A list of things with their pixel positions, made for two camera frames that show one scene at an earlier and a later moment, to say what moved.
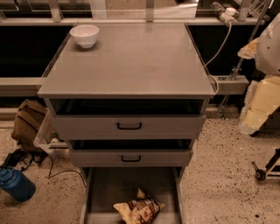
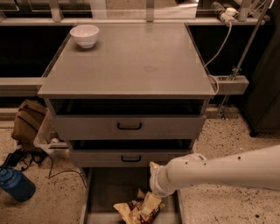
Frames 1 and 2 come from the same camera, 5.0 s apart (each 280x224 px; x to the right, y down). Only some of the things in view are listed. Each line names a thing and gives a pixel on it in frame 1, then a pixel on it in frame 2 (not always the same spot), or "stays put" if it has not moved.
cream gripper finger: [248, 52] to [164, 179]
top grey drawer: [129, 127] stays put
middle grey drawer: [130, 157] stays put
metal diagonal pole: [239, 66] stays put
